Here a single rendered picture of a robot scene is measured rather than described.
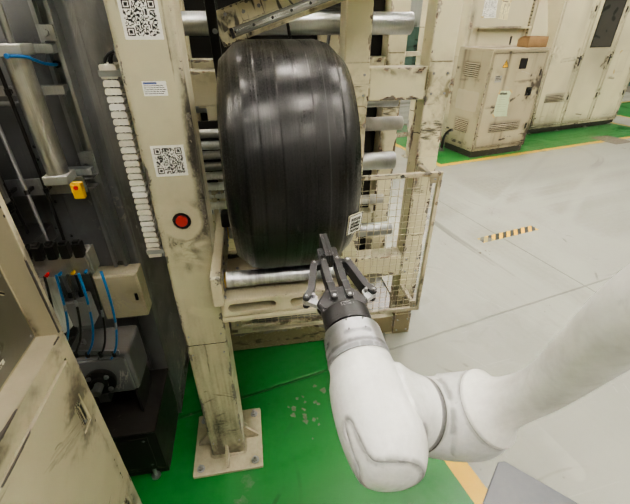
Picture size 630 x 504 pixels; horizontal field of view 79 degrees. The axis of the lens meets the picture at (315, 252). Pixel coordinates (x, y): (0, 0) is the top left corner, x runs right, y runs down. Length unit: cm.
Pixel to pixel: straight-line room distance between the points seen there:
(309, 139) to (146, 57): 39
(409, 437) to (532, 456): 150
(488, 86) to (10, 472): 517
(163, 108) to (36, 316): 53
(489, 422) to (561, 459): 145
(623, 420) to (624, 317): 192
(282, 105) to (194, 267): 53
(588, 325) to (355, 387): 25
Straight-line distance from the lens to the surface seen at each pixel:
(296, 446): 177
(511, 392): 54
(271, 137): 78
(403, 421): 48
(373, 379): 49
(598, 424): 220
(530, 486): 106
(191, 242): 108
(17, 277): 98
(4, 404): 95
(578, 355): 42
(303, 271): 105
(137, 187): 105
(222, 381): 142
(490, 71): 528
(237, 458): 175
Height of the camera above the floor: 150
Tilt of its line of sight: 31 degrees down
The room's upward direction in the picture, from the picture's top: straight up
